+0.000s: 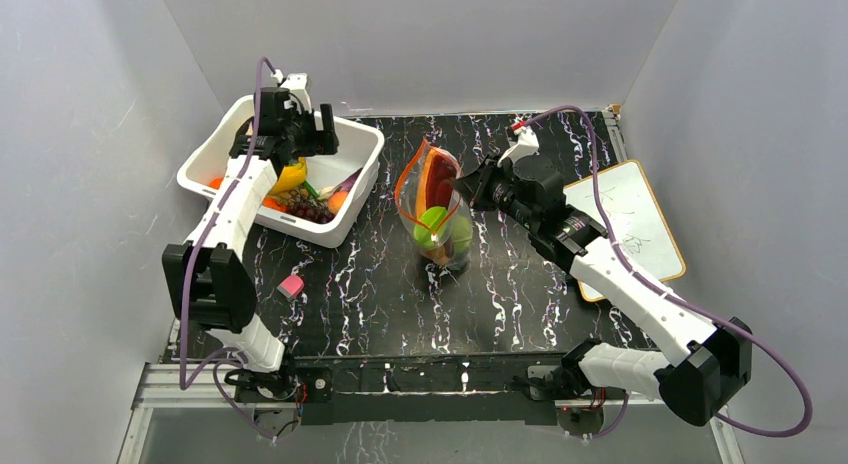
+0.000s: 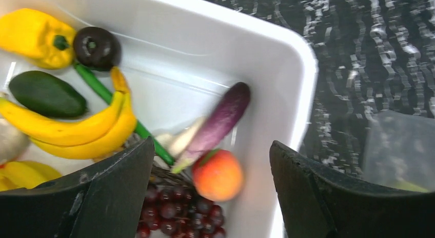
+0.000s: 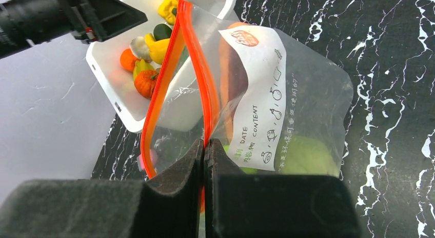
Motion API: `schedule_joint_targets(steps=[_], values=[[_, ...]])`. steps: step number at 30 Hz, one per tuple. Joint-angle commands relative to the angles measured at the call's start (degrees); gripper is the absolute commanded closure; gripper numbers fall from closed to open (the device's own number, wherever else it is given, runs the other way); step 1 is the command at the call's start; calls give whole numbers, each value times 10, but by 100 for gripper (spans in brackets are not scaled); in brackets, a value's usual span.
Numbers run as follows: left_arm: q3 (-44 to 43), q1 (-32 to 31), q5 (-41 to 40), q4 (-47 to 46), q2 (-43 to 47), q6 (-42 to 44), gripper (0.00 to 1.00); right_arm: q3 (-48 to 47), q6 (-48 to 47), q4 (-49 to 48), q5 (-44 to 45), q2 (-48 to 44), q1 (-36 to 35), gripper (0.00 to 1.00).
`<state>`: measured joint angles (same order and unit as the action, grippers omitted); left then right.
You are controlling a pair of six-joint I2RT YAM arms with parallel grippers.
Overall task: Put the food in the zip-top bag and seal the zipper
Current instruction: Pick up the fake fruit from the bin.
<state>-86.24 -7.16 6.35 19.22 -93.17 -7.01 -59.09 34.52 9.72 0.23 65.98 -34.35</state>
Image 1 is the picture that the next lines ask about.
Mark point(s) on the orange toy peach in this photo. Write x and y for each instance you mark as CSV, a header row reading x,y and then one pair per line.
x,y
336,201

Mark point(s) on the purple toy eggplant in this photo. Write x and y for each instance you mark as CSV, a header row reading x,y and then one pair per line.
x,y
345,186

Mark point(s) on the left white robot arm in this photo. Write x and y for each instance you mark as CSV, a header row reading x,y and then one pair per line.
x,y
205,275

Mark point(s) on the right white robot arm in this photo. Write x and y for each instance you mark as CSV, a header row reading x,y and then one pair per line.
x,y
698,364

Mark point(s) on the brown toy kiwi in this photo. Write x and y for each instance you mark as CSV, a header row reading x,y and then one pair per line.
x,y
439,256

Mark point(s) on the white plastic bin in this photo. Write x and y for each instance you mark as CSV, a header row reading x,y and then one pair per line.
x,y
359,149

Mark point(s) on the green toy cabbage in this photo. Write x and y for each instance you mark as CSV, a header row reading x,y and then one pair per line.
x,y
461,234

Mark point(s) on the dark red toy grapes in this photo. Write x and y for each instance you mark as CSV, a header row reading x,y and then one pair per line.
x,y
301,204

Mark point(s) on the small whiteboard wooden frame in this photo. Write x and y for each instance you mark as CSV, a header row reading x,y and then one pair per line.
x,y
638,221

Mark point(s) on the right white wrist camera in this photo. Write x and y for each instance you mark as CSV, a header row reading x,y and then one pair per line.
x,y
525,144

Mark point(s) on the clear orange-zip bag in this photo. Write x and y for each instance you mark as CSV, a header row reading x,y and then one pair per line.
x,y
406,199

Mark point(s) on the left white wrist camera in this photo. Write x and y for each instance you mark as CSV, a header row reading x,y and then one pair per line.
x,y
297,85

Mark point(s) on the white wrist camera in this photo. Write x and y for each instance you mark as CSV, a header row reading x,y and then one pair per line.
x,y
525,144
297,85

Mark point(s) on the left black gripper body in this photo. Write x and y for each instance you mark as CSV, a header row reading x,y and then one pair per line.
x,y
302,133

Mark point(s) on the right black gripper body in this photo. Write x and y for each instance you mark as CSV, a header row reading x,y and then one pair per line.
x,y
482,185

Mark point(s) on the orange toy tomato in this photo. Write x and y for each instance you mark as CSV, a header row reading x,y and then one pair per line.
x,y
274,203

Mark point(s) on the green toy starfruit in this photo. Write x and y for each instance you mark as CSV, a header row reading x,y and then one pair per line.
x,y
431,230

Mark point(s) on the yellow toy bell pepper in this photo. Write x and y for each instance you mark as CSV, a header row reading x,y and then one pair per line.
x,y
291,177

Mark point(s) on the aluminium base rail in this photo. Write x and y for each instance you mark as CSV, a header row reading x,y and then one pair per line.
x,y
420,410

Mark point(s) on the pink eraser block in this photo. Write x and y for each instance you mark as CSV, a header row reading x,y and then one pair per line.
x,y
291,287

